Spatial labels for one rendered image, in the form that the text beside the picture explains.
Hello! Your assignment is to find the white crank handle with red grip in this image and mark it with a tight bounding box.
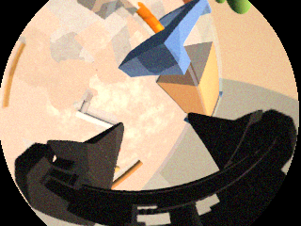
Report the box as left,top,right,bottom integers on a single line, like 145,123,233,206
75,93,114,128

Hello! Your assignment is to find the mallet with grey head and wooden handle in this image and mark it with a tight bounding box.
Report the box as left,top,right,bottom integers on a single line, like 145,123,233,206
110,159,143,189

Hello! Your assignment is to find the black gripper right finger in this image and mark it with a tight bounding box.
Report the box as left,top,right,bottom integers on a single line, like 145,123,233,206
188,110,263,170

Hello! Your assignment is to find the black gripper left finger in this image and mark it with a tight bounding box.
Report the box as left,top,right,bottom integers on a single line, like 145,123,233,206
46,121,124,189

